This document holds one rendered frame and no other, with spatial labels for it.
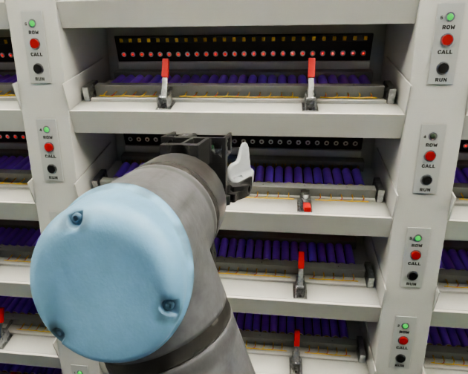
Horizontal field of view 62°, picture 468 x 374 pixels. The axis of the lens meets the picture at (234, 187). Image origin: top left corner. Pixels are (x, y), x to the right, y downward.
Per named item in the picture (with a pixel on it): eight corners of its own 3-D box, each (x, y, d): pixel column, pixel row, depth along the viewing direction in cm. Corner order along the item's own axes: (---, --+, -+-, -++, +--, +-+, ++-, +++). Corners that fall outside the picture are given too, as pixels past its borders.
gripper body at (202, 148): (235, 131, 46) (219, 146, 35) (235, 200, 48) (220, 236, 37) (172, 130, 47) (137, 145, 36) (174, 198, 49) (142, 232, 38)
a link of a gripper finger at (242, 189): (261, 177, 50) (227, 193, 43) (261, 188, 50) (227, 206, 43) (230, 173, 52) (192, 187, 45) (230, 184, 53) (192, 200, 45)
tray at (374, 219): (388, 237, 73) (398, 195, 68) (85, 222, 80) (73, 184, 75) (369, 182, 90) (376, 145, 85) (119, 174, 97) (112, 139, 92)
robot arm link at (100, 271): (59, 393, 22) (-22, 234, 20) (137, 285, 34) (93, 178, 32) (214, 360, 20) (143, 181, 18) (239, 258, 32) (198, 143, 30)
